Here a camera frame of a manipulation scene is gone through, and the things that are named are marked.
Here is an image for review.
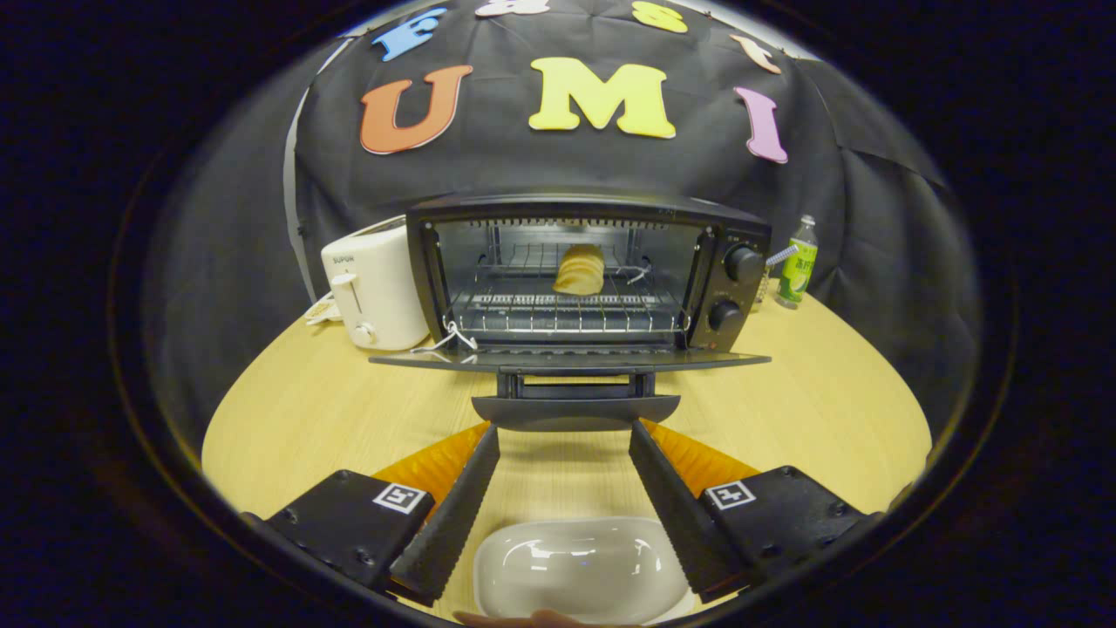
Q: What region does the white oval plate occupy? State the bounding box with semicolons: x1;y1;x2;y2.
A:
473;516;698;625

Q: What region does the green label drink bottle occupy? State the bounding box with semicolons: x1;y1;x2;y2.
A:
776;215;819;309

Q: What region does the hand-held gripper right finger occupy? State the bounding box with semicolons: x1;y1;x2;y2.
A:
628;419;881;604

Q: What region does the white pop-up toaster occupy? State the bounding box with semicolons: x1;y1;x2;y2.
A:
320;216;432;352

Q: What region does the golden ridged bread roll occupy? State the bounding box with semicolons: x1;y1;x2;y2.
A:
553;244;606;297

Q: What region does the black toaster oven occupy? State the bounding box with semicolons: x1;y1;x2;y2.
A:
368;194;773;433

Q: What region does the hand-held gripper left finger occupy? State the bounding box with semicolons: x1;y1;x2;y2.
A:
262;423;502;608

